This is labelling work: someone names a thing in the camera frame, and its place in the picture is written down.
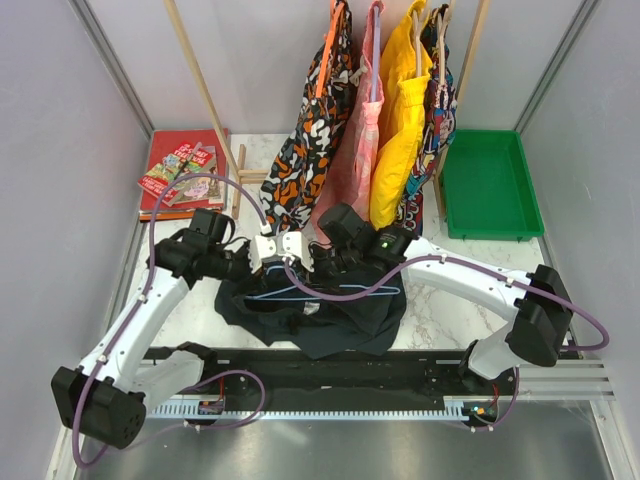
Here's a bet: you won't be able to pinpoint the dark navy shorts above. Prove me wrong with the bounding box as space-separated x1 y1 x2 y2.
214 264 407 359

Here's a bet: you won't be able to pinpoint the pink patterned shorts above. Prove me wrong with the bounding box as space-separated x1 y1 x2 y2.
311 1 385 244

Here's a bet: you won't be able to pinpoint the green plastic tray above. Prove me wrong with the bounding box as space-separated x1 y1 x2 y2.
441 129 544 242

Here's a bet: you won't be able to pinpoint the colourful paperback book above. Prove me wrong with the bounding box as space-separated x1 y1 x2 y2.
138 142 217 206

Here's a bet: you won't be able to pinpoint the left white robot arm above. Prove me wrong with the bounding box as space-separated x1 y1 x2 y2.
51 209 251 449

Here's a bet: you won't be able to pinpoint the comic print shorts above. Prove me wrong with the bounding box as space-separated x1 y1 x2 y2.
396 5 457 235

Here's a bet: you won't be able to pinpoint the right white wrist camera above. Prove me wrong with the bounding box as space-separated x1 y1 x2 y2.
279 231 314 272

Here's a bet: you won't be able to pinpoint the yellow shorts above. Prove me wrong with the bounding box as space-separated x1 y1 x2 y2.
369 1 430 229

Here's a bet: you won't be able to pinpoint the large red book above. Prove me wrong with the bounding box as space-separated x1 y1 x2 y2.
139 129 227 212

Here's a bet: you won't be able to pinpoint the grey slotted cable duct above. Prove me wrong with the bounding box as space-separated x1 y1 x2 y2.
148 396 495 421

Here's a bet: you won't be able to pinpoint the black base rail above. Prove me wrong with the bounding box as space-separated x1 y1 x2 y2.
178 342 516 413

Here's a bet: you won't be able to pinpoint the wooden hanger under yellow shorts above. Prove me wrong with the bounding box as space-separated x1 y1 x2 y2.
410 1 432 78

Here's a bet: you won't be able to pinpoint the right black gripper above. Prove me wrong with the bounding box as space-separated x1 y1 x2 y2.
296 243 359 292

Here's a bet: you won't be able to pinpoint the camouflage orange black shorts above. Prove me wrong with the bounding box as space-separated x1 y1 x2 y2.
259 3 357 234

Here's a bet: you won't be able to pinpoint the wooden hanger under comic shorts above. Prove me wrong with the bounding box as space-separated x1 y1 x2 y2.
435 1 455 88

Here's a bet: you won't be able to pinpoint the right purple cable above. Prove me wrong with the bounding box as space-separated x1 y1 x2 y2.
282 254 610 351

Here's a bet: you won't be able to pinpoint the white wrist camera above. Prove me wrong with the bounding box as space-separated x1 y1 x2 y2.
279 231 314 272
248 235 277 274

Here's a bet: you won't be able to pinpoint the orange plastic hanger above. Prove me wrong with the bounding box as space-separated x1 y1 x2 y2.
315 1 347 99

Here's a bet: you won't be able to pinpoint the wooden clothes rack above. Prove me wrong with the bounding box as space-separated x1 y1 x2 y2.
163 0 491 220

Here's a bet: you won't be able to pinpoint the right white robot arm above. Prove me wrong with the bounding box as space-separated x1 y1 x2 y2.
317 203 572 394

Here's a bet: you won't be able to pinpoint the pink illustrated book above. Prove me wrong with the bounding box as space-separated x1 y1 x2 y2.
173 145 219 204

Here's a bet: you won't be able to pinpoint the orange thin book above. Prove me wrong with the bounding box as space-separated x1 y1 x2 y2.
138 209 195 223

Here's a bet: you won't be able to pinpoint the blue wire hanger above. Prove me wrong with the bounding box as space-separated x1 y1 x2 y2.
247 272 401 302

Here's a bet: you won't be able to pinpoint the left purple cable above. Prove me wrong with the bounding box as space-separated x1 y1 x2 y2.
72 173 274 469

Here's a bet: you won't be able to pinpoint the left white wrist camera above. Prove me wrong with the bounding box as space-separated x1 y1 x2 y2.
248 235 277 274

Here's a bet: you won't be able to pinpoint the purple cable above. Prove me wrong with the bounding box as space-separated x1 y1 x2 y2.
72 173 274 469
282 254 610 351

